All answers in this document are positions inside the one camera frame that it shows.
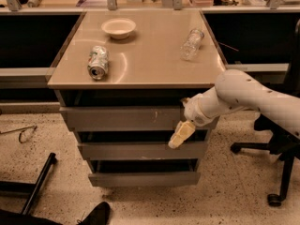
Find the black shoe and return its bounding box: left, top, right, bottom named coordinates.
left=77, top=202, right=111, bottom=225

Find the grey drawer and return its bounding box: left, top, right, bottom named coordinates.
left=59, top=104, right=220, bottom=132
left=78, top=142, right=208, bottom=160
left=88, top=172, right=201, bottom=188

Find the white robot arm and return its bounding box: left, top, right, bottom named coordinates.
left=168, top=69, right=300, bottom=149

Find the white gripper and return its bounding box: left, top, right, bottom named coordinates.
left=168, top=94, right=216, bottom=149

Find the white bowl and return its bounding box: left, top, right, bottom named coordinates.
left=101, top=18, right=136, bottom=39

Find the crushed green soda can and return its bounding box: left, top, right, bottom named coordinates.
left=87, top=46, right=109, bottom=81

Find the black metal stand base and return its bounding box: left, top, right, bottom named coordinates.
left=0, top=153, right=57, bottom=215

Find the black office chair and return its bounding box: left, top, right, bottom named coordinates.
left=231, top=20, right=300, bottom=207

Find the grey drawer cabinet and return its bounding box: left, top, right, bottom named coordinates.
left=49, top=9, right=225, bottom=173

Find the metal hook on floor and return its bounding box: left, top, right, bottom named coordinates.
left=0, top=126, right=38, bottom=143

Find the grey bottom drawer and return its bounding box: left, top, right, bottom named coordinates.
left=88, top=172, right=201, bottom=188

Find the grey middle drawer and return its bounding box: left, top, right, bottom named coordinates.
left=78, top=142, right=208, bottom=160

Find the clear plastic bottle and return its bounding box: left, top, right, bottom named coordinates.
left=180, top=28, right=204, bottom=61

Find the grey top drawer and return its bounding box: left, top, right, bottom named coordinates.
left=59, top=104, right=220, bottom=132

